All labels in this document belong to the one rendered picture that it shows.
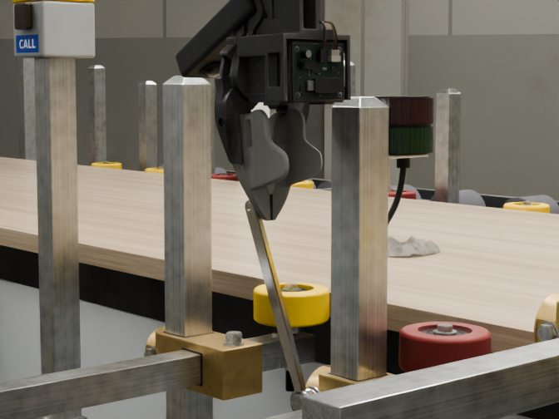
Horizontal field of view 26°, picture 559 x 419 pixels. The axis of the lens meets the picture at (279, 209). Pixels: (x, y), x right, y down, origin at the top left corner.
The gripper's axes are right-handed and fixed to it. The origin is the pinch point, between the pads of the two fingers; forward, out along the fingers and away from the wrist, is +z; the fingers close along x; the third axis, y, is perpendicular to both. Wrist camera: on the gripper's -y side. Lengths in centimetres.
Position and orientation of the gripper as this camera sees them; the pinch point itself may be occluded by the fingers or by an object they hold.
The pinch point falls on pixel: (263, 204)
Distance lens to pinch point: 101.4
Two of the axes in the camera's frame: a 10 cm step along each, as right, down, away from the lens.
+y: 6.4, 0.6, -7.6
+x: 7.7, -0.7, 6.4
